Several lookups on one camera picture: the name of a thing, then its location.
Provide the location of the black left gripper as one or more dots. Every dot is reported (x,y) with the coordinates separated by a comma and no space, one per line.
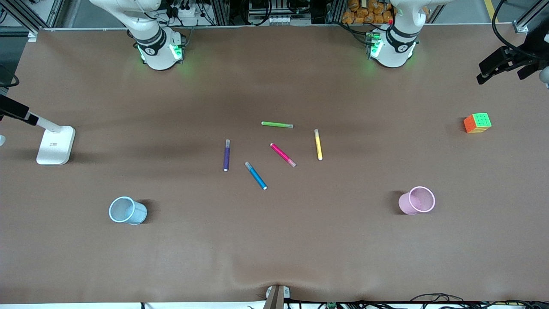
(533,50)

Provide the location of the pink marker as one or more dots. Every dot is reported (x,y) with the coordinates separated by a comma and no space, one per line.
(283,155)

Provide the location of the blue marker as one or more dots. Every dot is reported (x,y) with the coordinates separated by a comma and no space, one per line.
(256,176)

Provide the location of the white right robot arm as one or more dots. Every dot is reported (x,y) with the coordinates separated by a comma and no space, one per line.
(158,58)

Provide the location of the white stand with pole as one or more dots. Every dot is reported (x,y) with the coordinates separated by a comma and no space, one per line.
(55,146)

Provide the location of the colourful puzzle cube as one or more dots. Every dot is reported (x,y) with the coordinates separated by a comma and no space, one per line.
(480,121)

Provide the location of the pile of orange snack bags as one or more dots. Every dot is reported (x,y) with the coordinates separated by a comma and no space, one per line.
(364,13)

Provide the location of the light blue mesh cup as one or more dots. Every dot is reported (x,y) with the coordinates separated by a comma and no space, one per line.
(134,213)

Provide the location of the pink mesh cup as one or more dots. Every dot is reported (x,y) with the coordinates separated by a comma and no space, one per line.
(406,205)

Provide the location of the white power strip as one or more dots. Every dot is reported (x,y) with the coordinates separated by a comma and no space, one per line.
(188,12)

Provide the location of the yellow marker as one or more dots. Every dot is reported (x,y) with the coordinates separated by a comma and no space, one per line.
(318,145)

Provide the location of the purple marker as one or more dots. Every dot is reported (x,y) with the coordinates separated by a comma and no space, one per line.
(226,155)

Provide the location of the grey power strip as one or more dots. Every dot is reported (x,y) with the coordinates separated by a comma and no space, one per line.
(279,19)

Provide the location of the green marker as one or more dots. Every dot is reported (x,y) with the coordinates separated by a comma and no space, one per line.
(277,125)

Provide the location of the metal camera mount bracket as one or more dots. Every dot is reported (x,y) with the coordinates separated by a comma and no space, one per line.
(276,296)

